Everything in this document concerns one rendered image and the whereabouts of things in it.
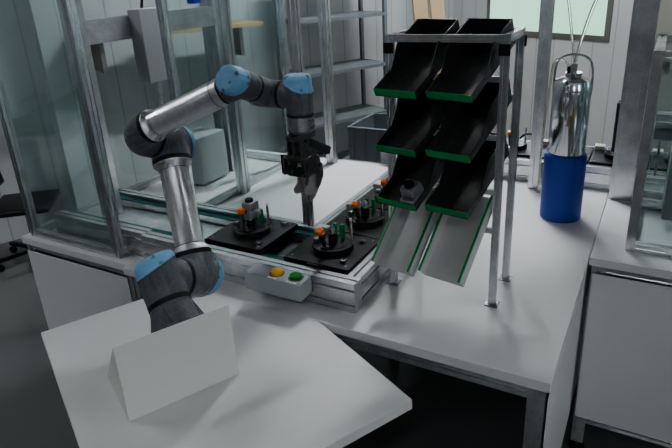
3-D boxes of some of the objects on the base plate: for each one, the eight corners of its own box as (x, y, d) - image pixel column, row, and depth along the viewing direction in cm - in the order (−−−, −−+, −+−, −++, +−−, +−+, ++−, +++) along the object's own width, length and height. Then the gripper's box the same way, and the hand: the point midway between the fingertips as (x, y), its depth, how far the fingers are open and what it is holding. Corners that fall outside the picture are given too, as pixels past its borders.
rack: (496, 308, 175) (512, 35, 146) (385, 283, 192) (380, 34, 163) (512, 277, 192) (530, 26, 163) (409, 256, 209) (408, 26, 180)
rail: (355, 313, 176) (354, 282, 172) (144, 259, 218) (139, 233, 214) (363, 304, 181) (362, 274, 177) (155, 253, 222) (150, 227, 218)
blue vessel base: (577, 226, 225) (584, 160, 216) (535, 220, 233) (541, 156, 223) (582, 211, 238) (590, 148, 228) (543, 206, 245) (548, 145, 235)
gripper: (277, 134, 156) (284, 207, 163) (306, 137, 151) (311, 212, 159) (294, 126, 163) (300, 197, 170) (322, 129, 158) (327, 201, 166)
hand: (310, 196), depth 167 cm, fingers closed
